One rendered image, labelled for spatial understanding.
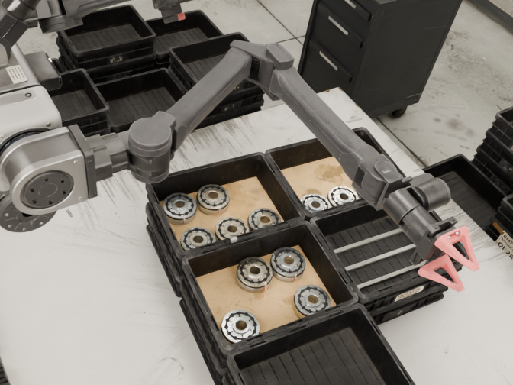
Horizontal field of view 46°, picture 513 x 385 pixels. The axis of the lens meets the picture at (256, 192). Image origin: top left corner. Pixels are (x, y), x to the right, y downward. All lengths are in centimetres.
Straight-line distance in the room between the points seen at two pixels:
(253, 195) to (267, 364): 58
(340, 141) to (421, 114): 267
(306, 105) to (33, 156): 55
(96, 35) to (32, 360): 183
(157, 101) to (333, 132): 180
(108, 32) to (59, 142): 210
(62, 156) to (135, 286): 86
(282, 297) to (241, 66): 69
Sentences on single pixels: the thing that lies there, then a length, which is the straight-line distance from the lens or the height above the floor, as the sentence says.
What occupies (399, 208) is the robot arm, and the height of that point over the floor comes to 147.
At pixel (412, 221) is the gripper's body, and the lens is 112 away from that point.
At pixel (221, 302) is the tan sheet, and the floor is 83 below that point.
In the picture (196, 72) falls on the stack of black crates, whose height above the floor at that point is 49.
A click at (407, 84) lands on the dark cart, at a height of 31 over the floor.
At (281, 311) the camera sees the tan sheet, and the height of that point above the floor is 83.
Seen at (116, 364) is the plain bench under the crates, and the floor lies 70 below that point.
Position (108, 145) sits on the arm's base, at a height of 148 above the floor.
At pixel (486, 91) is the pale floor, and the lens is 429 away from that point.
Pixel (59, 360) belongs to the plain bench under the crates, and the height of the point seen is 70.
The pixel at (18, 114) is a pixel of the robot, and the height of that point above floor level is 153.
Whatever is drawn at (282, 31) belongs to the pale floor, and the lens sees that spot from 424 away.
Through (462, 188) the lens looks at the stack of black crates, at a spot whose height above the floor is 27.
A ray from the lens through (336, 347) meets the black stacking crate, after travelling 168.
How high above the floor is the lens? 226
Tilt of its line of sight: 47 degrees down
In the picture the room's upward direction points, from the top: 12 degrees clockwise
